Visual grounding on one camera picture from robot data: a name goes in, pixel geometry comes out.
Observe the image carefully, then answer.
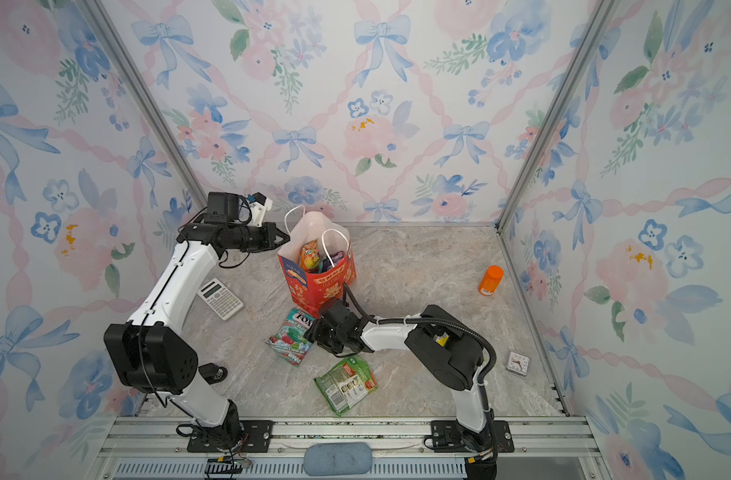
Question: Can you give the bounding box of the small white square clock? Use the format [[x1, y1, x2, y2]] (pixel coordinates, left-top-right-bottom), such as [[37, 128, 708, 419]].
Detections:
[[505, 351, 531, 376]]

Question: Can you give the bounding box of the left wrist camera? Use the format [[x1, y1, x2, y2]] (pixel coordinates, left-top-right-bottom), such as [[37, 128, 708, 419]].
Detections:
[[205, 192, 242, 224]]

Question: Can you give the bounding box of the grey blue foam pad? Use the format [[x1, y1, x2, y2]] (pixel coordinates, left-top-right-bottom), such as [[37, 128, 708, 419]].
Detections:
[[303, 442, 373, 477]]

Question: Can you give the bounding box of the orange pill bottle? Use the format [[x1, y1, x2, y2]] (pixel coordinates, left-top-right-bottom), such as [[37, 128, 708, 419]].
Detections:
[[477, 265, 505, 296]]

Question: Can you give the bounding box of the orange snack packet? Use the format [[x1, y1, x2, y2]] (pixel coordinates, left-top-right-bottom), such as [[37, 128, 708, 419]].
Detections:
[[298, 239, 323, 273]]

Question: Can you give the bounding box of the green snack bag barcode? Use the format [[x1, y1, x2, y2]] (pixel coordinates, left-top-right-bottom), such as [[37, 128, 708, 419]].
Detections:
[[314, 355, 379, 416]]

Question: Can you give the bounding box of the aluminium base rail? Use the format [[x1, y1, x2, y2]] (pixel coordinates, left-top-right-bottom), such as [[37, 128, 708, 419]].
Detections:
[[87, 417, 611, 479]]

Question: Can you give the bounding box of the red paper gift bag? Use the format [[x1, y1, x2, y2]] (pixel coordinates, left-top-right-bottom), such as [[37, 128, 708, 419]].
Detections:
[[278, 211, 357, 317]]

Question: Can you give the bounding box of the white scientific calculator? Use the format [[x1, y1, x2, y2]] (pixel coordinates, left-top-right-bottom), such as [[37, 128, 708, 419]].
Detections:
[[198, 278, 245, 321]]

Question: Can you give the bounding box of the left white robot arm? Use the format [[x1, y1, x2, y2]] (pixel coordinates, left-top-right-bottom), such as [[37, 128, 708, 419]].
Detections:
[[104, 222, 290, 429]]

